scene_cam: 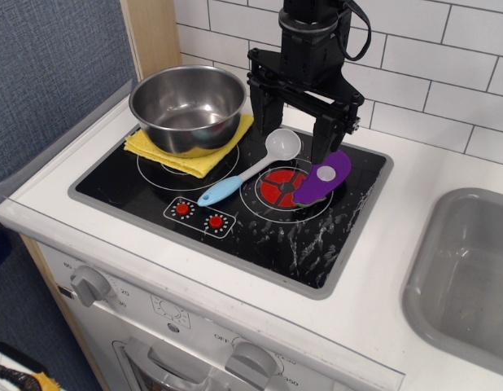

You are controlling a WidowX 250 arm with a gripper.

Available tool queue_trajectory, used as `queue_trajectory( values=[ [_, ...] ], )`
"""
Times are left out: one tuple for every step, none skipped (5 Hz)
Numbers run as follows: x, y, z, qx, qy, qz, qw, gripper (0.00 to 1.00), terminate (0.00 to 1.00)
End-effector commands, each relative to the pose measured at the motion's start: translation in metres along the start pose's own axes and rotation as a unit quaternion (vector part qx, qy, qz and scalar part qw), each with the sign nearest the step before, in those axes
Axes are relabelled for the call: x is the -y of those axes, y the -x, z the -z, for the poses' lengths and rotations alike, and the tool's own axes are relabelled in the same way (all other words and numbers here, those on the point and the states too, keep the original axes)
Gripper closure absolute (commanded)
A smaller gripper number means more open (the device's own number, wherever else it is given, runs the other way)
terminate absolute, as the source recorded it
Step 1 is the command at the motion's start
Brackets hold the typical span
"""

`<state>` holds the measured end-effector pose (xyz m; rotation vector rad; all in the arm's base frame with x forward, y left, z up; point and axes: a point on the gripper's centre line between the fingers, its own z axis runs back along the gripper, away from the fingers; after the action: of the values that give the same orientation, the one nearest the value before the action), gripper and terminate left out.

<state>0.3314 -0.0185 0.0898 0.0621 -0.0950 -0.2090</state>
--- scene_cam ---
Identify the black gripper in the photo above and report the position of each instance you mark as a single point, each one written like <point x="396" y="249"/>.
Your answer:
<point x="307" y="74"/>

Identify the stainless steel bowl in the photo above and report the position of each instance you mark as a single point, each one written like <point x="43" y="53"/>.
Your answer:
<point x="190" y="110"/>

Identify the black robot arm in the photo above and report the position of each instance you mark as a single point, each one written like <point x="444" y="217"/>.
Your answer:
<point x="320" y="17"/>

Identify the purple toy eggplant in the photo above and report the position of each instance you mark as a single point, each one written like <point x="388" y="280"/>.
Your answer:
<point x="323" y="179"/>

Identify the black toy stovetop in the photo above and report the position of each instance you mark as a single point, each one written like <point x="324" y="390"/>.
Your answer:
<point x="259" y="228"/>

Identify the grey sink basin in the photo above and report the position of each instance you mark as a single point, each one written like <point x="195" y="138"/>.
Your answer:
<point x="453" y="298"/>

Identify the grey right oven knob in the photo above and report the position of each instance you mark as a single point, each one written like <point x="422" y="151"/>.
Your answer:
<point x="252" y="364"/>

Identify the grey oven knob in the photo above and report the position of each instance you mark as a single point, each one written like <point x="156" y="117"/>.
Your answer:
<point x="89" y="285"/>
<point x="252" y="364"/>

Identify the grey left oven knob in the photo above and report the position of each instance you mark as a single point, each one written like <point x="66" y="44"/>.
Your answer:
<point x="89" y="285"/>

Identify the white toy oven front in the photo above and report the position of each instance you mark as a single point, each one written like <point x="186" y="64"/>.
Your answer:
<point x="140" y="341"/>

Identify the yellow black object on floor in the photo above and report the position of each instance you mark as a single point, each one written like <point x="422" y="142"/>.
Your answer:
<point x="29" y="382"/>

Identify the white spoon blue handle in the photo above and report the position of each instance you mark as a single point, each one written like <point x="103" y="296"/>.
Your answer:
<point x="281" y="145"/>

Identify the wooden side post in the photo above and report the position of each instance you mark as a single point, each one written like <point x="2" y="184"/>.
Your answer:
<point x="152" y="31"/>

